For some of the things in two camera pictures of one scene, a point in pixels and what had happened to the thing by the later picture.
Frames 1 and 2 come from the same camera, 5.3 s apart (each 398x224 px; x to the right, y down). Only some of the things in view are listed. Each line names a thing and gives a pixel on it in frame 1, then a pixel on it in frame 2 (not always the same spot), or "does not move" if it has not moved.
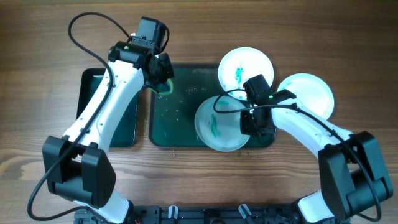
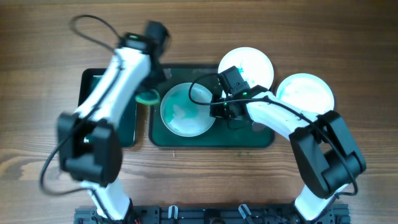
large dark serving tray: [172, 117] does not move
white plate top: [238, 65] does not move
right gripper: [254, 123] → [219, 111]
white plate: [311, 92] does not move
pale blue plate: [221, 131] → [183, 117]
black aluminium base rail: [200, 214] does not move
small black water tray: [125, 132] does not move
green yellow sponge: [170, 83] → [150, 97]
